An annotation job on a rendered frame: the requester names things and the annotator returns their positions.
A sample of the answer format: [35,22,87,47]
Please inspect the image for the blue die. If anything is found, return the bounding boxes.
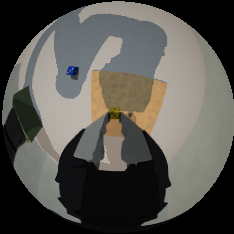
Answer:
[66,66,79,76]

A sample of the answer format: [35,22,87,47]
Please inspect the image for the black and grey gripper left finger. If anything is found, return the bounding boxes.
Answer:
[55,112,110,183]

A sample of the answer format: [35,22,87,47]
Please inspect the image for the tan square mat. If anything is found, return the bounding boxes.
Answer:
[91,71,167,137]

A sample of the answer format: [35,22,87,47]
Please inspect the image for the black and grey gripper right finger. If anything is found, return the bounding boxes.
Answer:
[119,112,171,188]

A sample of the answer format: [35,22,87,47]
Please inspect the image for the yellow die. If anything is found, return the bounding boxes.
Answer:
[110,108,120,119]

